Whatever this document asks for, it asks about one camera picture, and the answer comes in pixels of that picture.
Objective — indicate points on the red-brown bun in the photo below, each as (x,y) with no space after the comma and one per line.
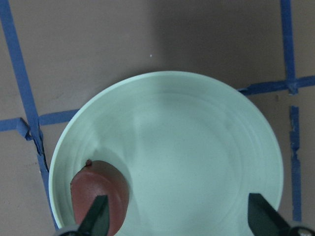
(99,178)

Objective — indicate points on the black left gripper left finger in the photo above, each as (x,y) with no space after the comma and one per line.
(96,221)

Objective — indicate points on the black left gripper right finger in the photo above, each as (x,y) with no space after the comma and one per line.
(263,219)

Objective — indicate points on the light green plate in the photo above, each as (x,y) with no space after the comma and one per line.
(190,147)

